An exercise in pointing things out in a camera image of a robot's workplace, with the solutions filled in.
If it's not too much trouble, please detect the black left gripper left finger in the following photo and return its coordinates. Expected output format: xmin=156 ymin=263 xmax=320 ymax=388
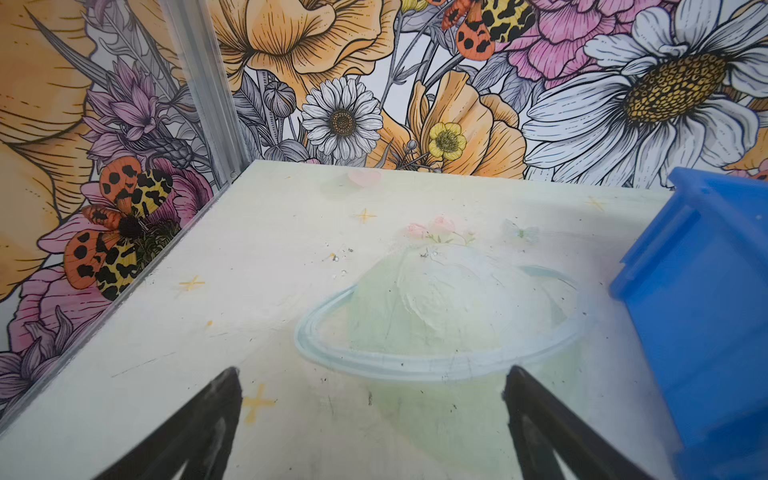
xmin=97 ymin=367 xmax=243 ymax=479

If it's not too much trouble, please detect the blue plastic storage bin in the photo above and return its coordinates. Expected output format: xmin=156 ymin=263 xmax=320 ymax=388
xmin=610 ymin=168 xmax=767 ymax=479

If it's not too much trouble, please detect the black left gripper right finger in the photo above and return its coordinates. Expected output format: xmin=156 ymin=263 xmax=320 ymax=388
xmin=502 ymin=365 xmax=650 ymax=479

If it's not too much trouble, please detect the aluminium corner frame post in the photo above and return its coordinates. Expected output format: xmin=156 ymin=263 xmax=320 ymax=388
xmin=160 ymin=0 xmax=252 ymax=187

